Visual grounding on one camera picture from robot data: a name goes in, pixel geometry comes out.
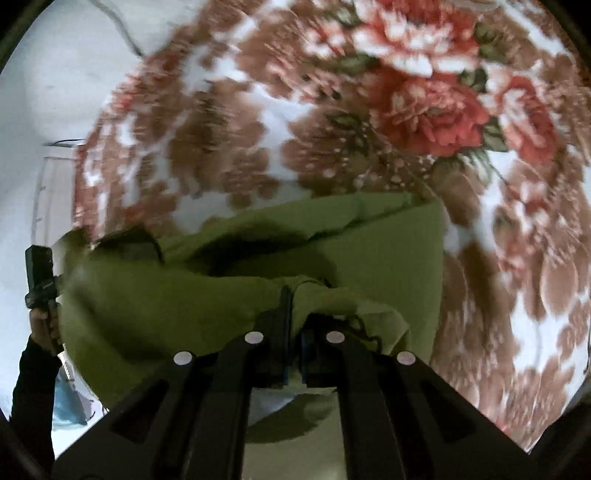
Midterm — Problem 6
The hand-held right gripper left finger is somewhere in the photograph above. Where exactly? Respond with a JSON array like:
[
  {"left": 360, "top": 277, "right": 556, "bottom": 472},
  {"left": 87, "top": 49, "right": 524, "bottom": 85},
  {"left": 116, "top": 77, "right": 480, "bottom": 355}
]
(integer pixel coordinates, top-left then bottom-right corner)
[{"left": 53, "top": 286, "right": 294, "bottom": 480}]

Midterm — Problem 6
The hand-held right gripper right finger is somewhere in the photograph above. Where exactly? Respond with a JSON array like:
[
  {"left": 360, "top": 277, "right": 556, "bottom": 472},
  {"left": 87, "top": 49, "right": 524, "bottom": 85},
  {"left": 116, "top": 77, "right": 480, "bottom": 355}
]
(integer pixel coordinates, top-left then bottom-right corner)
[{"left": 300, "top": 314, "right": 539, "bottom": 480}]

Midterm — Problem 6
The green hooded jacket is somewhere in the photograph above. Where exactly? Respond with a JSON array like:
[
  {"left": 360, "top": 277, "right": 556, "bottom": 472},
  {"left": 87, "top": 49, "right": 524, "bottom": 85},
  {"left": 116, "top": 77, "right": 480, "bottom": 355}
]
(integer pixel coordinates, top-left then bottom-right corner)
[{"left": 53, "top": 191, "right": 446, "bottom": 480}]

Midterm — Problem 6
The person's left forearm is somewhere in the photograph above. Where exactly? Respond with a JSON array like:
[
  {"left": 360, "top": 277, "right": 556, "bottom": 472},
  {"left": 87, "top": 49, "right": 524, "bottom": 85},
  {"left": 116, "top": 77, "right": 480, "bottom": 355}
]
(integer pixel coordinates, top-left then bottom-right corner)
[{"left": 9, "top": 335, "right": 63, "bottom": 476}]

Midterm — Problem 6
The person's left hand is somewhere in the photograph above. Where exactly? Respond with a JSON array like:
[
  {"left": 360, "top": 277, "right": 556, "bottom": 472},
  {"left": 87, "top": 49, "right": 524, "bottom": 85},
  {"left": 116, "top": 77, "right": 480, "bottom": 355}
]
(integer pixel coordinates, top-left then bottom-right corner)
[{"left": 28, "top": 307, "right": 63, "bottom": 356}]

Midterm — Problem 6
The white bed board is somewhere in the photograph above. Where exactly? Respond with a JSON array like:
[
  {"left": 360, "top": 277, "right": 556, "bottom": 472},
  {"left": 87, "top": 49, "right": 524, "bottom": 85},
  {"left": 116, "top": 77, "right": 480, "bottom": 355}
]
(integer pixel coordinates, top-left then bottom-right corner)
[{"left": 32, "top": 154, "right": 79, "bottom": 232}]

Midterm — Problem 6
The teal bag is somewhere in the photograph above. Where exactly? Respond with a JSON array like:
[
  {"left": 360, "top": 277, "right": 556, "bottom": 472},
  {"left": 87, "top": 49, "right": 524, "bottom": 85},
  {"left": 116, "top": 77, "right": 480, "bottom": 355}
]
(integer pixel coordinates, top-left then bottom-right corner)
[{"left": 53, "top": 369, "right": 88, "bottom": 428}]

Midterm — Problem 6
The floral blanket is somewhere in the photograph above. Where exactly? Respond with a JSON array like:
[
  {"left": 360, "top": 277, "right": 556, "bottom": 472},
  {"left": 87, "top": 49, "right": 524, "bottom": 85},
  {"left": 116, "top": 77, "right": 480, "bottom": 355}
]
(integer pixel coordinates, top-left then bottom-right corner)
[{"left": 74, "top": 0, "right": 591, "bottom": 453}]

